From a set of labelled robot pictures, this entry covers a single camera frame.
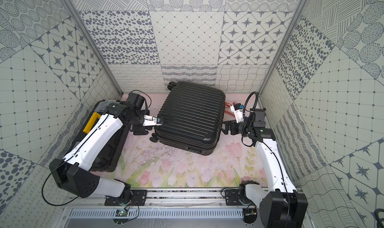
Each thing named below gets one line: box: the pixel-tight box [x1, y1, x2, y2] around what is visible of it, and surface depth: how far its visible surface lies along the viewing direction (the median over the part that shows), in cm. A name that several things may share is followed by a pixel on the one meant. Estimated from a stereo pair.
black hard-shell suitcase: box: [150, 81, 226, 156], surface depth 82 cm
